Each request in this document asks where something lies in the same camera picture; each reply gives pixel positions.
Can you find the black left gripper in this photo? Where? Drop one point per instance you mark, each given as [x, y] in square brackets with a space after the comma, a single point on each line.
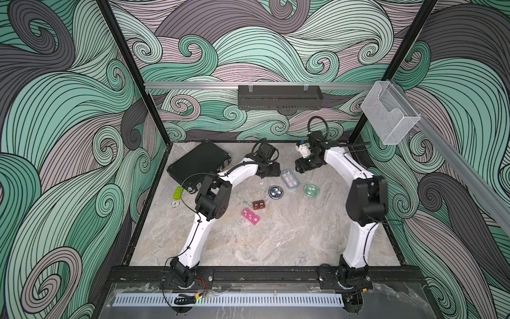
[275, 171]

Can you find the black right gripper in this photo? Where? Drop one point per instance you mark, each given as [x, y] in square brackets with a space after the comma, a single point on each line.
[301, 165]

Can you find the blue round pillbox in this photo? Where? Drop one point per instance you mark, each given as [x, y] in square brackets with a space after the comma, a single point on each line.
[275, 192]

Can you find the clear blue rectangular pillbox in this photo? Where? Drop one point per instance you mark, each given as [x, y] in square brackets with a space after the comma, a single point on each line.
[289, 179]

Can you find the green round pillbox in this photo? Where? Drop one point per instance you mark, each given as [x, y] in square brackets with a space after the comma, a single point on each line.
[311, 190]

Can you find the dark red two-compartment pillbox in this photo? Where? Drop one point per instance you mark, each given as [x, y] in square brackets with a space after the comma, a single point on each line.
[258, 204]

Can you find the pink three-compartment pillbox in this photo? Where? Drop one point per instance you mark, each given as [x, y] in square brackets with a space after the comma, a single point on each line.
[250, 216]

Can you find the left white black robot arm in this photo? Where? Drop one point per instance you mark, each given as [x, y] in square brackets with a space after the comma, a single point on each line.
[211, 203]

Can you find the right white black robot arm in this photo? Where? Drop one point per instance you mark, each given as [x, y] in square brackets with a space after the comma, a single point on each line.
[366, 203]

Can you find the black hard case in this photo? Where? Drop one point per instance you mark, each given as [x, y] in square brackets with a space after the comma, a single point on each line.
[189, 170]

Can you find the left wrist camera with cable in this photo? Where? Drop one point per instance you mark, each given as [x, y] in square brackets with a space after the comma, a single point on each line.
[265, 151]

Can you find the black wall-mounted tray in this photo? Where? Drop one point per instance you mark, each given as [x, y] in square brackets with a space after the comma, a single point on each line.
[285, 98]

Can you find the aluminium wall rail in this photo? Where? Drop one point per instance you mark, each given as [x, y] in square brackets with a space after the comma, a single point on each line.
[202, 85]

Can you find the clear plastic wall bin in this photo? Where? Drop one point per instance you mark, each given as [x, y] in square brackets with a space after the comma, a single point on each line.
[390, 113]

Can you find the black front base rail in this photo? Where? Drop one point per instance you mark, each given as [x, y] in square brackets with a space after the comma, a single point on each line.
[325, 277]

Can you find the white slotted cable duct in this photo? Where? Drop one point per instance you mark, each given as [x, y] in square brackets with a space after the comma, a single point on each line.
[236, 299]

